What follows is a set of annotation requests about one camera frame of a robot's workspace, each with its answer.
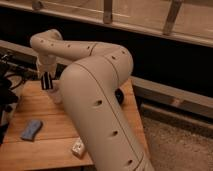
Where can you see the black round object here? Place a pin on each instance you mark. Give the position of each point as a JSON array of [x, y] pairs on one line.
[[119, 96]]

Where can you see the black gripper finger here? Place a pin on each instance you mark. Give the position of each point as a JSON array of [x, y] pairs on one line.
[[43, 83], [50, 83]]

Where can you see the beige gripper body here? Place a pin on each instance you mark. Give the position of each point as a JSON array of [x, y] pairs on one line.
[[46, 64]]

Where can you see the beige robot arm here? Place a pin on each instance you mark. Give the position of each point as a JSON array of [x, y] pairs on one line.
[[87, 88]]

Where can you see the small white block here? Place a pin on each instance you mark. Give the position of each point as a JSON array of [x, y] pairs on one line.
[[78, 148]]

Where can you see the black equipment with cables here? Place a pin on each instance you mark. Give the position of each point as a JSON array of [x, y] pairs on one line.
[[8, 83]]

